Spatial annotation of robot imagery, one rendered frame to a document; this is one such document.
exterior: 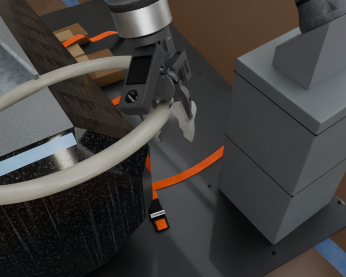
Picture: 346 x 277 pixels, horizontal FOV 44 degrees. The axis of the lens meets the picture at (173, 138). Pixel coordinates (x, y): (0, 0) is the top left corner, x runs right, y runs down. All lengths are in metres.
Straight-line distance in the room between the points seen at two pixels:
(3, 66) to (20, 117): 0.27
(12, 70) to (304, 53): 0.88
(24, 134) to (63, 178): 0.71
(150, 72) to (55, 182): 0.22
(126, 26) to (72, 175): 0.24
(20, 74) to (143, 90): 0.55
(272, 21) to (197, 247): 1.90
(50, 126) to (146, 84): 0.74
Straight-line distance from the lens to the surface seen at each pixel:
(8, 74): 1.17
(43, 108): 1.42
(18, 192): 0.68
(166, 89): 0.72
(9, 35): 1.76
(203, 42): 3.07
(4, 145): 1.36
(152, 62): 0.68
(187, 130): 0.75
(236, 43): 3.08
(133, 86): 0.67
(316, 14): 1.44
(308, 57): 1.46
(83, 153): 1.36
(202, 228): 2.09
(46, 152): 1.34
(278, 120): 1.56
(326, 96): 1.52
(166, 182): 2.22
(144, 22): 0.67
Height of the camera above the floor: 1.85
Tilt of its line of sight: 50 degrees down
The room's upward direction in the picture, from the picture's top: straight up
